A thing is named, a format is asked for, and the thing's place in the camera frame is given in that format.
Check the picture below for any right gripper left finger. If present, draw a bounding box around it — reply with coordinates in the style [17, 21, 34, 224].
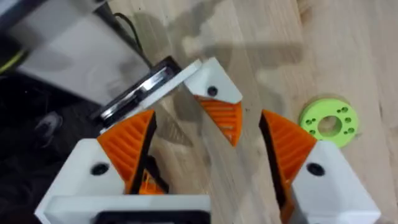
[34, 109, 157, 216]

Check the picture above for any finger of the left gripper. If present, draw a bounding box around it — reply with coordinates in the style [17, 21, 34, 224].
[183, 57, 244, 147]

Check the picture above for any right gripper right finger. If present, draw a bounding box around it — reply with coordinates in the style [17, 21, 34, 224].
[259, 109, 382, 224]

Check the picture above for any green disc with holes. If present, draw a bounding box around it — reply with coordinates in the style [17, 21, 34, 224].
[298, 98, 359, 149]

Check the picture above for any black cable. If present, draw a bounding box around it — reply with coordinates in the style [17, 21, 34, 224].
[93, 2, 154, 69]

